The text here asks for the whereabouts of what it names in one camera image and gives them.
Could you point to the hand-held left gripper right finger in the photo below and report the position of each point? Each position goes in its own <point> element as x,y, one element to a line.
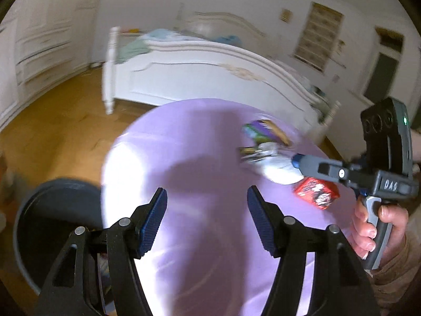
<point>263,223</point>

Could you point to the white wardrobe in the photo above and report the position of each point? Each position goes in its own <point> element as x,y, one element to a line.
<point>42,39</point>

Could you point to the white wooden bed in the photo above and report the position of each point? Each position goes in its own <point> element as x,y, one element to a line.
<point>197,72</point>

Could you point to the person's right hand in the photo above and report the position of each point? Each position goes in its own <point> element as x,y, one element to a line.
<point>361,227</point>

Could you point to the purple tablecloth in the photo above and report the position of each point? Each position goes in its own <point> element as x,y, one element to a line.
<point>204,158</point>

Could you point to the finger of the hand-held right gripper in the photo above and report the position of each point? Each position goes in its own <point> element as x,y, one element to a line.
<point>319,168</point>

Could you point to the blue plush toy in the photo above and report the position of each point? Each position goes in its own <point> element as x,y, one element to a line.
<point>230,39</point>

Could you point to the white framed window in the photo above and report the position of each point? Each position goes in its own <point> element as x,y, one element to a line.
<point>383,72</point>

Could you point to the red cartoon milk carton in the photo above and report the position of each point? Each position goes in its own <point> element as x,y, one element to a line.
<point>314,192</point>

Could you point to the patterned window blind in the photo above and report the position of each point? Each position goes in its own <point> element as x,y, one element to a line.
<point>317,36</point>

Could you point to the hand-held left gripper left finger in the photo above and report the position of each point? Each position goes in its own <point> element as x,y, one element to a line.
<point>151,223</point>

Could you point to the purple green snack packet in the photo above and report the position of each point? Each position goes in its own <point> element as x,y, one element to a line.
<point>263,131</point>

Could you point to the dark grey trash bin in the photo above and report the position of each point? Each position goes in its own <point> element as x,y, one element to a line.
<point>42,223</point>

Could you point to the yellow wall ornament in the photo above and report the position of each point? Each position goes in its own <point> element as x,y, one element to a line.
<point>286,15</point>

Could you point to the light blue blanket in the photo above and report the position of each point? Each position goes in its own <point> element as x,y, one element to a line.
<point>135,47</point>

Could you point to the person's right forearm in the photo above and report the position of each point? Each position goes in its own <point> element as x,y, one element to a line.
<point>398,279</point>

